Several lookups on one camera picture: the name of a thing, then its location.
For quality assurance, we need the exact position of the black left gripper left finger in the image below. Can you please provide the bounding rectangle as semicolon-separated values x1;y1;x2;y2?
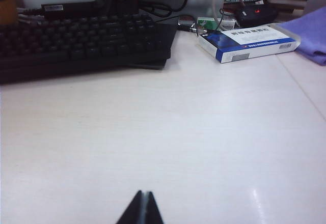
116;190;144;224

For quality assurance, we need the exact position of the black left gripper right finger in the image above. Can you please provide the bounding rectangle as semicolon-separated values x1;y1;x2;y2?
145;191;165;224

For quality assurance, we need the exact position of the purple microfibre rag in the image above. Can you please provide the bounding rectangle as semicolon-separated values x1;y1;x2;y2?
276;7;326;66

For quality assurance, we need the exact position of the black computer keyboard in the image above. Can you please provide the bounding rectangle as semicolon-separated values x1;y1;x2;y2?
0;12;179;85

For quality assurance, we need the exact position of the small green white box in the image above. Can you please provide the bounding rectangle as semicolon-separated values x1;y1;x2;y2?
197;16;236;32

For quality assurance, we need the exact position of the blue white medicine box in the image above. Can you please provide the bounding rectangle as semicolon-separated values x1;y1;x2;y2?
196;24;302;64

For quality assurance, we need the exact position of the black power adapter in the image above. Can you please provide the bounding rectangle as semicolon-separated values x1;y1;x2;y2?
40;1;105;20

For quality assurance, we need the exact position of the black USB hub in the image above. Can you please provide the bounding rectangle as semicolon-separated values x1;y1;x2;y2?
234;6;278;27

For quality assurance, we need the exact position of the dark brown book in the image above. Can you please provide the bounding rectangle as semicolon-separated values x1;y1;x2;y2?
266;0;310;9

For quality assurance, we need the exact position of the silver cable connector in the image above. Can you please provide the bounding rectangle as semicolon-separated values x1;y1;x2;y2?
177;16;210;35

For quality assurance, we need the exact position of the black cable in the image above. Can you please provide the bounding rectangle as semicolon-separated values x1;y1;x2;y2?
139;0;191;13

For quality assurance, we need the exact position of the beige looped cable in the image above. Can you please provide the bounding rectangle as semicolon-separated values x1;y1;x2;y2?
212;0;247;30

